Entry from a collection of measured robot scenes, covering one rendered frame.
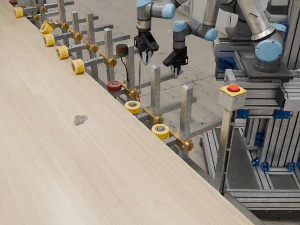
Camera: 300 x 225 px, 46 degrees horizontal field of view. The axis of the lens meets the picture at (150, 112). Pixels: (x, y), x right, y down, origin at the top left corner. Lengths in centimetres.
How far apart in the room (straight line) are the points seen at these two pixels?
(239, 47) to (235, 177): 86
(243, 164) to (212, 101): 121
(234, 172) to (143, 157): 113
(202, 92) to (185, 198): 255
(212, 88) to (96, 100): 218
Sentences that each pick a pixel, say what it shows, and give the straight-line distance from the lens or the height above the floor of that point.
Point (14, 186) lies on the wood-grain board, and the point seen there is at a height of 90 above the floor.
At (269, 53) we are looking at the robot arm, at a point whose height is 120.
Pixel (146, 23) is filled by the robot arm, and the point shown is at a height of 125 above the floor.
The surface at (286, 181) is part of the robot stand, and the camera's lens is 253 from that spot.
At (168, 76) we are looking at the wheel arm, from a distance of 218.
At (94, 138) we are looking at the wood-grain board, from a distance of 159.
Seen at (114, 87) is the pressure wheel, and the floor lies 90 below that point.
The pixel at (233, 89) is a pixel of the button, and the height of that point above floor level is 123.
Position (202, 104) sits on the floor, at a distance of 357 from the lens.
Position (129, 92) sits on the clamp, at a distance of 200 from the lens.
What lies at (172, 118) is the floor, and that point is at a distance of 333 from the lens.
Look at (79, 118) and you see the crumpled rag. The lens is 171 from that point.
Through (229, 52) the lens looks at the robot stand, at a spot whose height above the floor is 93.
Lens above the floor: 185
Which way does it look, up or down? 33 degrees down
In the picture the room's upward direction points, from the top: straight up
